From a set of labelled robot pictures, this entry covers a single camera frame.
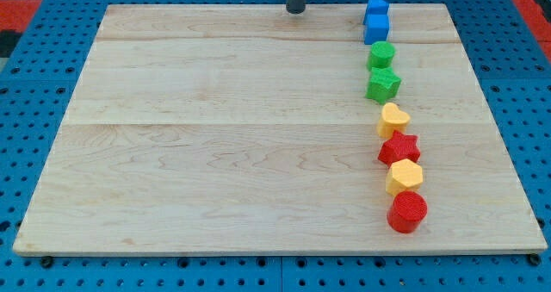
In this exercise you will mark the yellow hexagon block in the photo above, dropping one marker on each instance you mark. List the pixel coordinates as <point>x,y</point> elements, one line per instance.
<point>404,175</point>

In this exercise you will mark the yellow heart block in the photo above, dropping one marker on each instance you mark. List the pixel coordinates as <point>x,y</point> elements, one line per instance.
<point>392,119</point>

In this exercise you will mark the blue triangle block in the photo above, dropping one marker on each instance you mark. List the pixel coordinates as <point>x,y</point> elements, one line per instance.
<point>375,7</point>

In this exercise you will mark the red star block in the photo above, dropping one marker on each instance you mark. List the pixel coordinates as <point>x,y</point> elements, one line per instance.
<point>400,146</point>

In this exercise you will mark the red cylinder block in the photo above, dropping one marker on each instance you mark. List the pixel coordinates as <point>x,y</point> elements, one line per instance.
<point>407,212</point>

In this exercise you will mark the blue cube block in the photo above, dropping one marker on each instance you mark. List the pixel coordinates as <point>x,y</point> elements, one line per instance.
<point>376,28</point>

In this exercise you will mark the green star block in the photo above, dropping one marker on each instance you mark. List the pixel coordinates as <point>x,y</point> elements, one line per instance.
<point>383,84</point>

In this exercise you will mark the green cylinder block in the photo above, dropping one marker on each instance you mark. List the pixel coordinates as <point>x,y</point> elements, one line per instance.
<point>381,55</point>

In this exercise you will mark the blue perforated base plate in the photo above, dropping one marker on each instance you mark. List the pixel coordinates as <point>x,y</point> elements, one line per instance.
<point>42,71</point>

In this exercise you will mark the light wooden board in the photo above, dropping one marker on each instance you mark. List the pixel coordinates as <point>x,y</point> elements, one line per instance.
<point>228,130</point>

